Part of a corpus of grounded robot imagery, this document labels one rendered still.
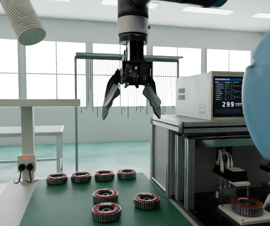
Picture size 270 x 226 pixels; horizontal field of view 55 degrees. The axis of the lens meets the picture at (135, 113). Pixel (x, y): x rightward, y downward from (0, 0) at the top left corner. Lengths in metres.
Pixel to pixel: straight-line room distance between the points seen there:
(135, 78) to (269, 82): 0.45
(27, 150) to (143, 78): 1.07
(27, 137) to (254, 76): 1.42
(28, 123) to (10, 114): 5.88
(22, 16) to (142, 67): 1.17
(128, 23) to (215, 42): 7.96
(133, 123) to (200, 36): 3.29
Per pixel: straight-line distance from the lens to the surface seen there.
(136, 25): 0.63
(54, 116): 7.27
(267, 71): 0.19
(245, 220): 1.06
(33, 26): 1.64
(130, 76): 0.60
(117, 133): 7.41
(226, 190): 1.21
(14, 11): 1.72
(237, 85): 1.18
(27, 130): 1.54
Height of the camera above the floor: 1.21
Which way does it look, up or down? 3 degrees down
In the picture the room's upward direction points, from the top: straight up
